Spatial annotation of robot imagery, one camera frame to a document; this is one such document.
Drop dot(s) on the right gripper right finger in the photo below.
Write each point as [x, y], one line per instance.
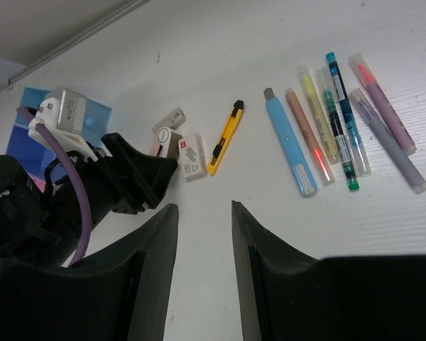
[285, 294]

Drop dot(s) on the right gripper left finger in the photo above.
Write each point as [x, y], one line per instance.
[118, 293]

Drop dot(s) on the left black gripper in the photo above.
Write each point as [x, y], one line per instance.
[43, 227]

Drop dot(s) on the light blue utility knife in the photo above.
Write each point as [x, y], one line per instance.
[291, 148]

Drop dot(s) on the orange highlighter pen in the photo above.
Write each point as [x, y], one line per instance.
[316, 152]

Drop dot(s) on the white boxed eraser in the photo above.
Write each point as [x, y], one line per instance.
[192, 157]

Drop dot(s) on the yellow utility knife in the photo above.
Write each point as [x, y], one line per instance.
[225, 137]

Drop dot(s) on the beige eraser block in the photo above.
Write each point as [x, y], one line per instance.
[173, 120]

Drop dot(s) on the yellow highlighter pen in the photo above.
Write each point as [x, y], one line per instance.
[320, 119]

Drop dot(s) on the pink drawer box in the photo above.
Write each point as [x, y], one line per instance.
[40, 183]

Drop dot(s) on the light blue drawer box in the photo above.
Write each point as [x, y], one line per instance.
[33, 156]

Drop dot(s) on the green gel pen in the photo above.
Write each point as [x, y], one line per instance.
[324, 82]

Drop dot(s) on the teal blue pen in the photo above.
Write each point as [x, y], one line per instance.
[356, 146]

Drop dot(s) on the grey purple highlighter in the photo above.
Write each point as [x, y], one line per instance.
[401, 160]

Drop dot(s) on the pink purple highlighter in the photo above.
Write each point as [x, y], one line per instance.
[382, 103]

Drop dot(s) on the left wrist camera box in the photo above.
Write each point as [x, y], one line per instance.
[62, 112]

